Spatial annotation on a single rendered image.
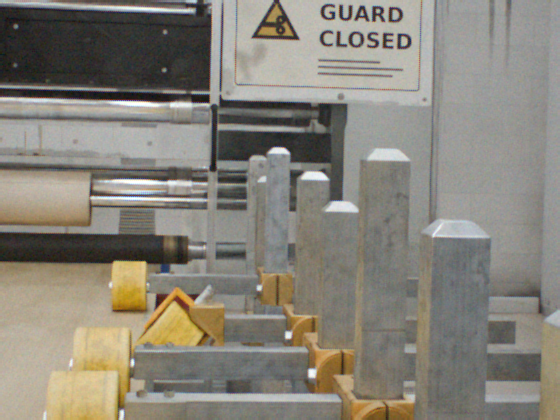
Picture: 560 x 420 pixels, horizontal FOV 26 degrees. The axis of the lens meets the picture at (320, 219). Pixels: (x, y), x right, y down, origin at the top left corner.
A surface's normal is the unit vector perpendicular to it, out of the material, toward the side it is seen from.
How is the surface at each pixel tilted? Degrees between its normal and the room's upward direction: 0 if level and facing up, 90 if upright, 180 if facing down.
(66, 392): 46
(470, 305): 90
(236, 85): 90
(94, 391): 40
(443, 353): 90
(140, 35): 90
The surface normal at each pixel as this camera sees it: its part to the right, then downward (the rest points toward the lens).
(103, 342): 0.11, -0.65
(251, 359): 0.11, 0.06
